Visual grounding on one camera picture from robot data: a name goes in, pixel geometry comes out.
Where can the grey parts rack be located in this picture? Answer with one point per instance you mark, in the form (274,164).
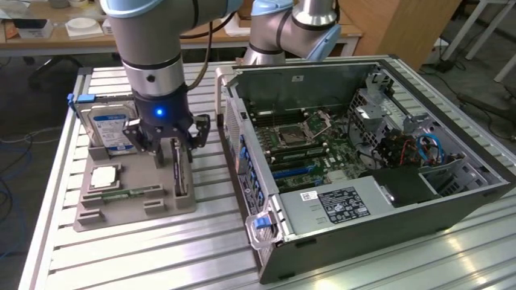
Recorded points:
(132,175)

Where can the wooden desk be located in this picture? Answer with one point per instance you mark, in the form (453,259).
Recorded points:
(48,42)

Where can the white table frame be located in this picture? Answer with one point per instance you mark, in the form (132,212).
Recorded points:
(488,27)

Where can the hard disk with blue label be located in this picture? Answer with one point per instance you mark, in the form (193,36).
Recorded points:
(106,130)

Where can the CPU socket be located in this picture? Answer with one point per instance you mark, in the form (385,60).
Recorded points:
(290,136)

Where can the black power adapter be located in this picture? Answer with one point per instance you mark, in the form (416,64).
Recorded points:
(442,66)

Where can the metal socket cover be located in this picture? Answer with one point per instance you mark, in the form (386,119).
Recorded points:
(318,122)

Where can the black open PC case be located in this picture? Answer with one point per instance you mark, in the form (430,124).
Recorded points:
(362,241)

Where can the blue case latch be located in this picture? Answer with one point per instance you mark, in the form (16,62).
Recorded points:
(261,223)

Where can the Nvidia Quadro graphics card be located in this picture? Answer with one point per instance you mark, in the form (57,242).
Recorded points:
(178,175)

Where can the green motherboard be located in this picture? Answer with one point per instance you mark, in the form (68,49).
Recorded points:
(322,163)

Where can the black office chair base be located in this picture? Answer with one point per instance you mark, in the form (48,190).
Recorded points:
(52,68)

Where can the grey disk bay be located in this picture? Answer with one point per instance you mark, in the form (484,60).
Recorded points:
(454,178)

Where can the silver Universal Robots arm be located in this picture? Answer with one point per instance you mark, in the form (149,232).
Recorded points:
(149,45)

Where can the wooden cabinet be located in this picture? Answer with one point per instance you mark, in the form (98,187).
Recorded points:
(410,30)

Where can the silver chipset heatsink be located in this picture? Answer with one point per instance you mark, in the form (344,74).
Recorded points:
(336,177)

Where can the metal drive cage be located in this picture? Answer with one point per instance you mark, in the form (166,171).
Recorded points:
(374,114)

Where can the grey power supply unit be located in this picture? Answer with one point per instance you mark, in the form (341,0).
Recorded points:
(314,217)

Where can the green RAM stick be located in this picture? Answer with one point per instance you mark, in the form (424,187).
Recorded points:
(120,193)

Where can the white square box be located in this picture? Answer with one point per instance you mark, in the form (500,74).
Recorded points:
(84,28)

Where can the blue expansion slot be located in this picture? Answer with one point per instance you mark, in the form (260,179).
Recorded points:
(296,171)

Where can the silver CPU chip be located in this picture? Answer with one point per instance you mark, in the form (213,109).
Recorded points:
(104,178)

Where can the white box with black lid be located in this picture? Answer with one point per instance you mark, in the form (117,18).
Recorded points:
(34,28)

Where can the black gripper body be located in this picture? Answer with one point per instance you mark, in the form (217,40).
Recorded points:
(161,121)

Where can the RAM stick with white labels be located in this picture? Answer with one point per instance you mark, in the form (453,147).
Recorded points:
(300,153)

